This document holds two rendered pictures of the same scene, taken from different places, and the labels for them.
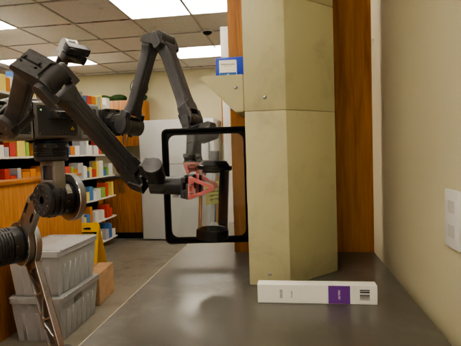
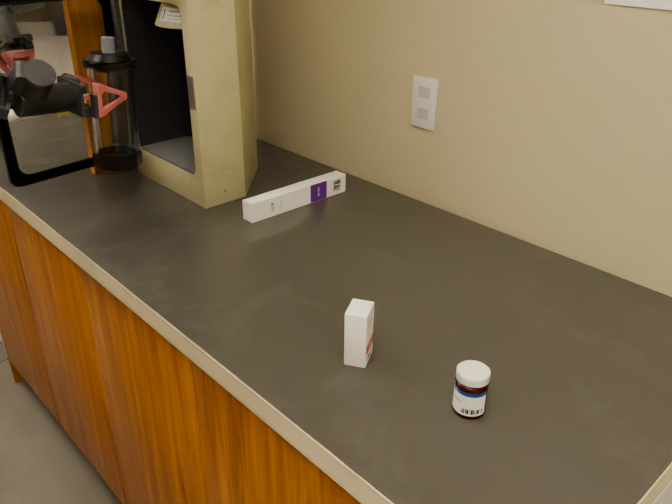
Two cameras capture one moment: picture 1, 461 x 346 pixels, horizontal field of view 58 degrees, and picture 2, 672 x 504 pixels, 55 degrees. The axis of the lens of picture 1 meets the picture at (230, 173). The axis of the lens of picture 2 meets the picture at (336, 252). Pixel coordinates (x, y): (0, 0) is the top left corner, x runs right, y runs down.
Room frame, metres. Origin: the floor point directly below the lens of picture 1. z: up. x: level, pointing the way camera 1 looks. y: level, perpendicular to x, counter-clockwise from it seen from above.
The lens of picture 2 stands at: (0.05, 0.82, 1.53)
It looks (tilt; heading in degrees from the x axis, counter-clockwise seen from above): 27 degrees down; 309
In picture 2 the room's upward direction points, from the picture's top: 1 degrees clockwise
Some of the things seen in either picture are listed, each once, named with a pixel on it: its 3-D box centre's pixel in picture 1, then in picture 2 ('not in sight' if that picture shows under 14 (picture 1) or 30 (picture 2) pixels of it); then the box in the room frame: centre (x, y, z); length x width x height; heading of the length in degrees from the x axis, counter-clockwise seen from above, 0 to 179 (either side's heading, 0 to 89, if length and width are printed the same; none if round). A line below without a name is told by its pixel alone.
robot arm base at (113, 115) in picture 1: (116, 121); not in sight; (1.85, 0.50, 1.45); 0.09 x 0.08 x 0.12; 143
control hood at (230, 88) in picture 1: (230, 100); not in sight; (1.29, -0.01, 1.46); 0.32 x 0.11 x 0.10; 172
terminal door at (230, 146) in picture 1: (207, 185); (59, 86); (1.44, 0.08, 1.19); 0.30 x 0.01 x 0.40; 88
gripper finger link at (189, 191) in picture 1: (199, 187); (102, 96); (1.25, 0.10, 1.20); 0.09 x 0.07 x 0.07; 84
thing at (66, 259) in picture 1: (55, 263); not in sight; (3.16, 1.36, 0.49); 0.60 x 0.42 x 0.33; 172
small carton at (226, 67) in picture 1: (228, 71); not in sight; (1.25, 0.00, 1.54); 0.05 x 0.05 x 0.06; 88
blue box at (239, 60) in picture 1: (233, 74); not in sight; (1.37, -0.02, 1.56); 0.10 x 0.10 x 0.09; 82
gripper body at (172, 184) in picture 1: (178, 185); (60, 97); (1.29, 0.16, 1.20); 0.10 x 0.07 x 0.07; 174
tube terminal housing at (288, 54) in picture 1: (291, 143); (200, 17); (1.26, -0.19, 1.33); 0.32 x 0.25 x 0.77; 172
